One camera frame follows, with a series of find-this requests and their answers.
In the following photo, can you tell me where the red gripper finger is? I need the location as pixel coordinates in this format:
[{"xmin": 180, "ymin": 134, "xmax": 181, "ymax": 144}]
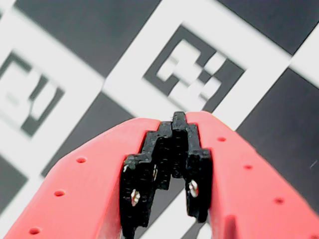
[
  {"xmin": 1, "ymin": 117, "xmax": 173, "ymax": 239},
  {"xmin": 171, "ymin": 111, "xmax": 319, "ymax": 239}
]

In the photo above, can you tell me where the black white marker checkerboard mat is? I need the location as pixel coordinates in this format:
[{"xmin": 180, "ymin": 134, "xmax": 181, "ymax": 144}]
[{"xmin": 0, "ymin": 0, "xmax": 319, "ymax": 239}]

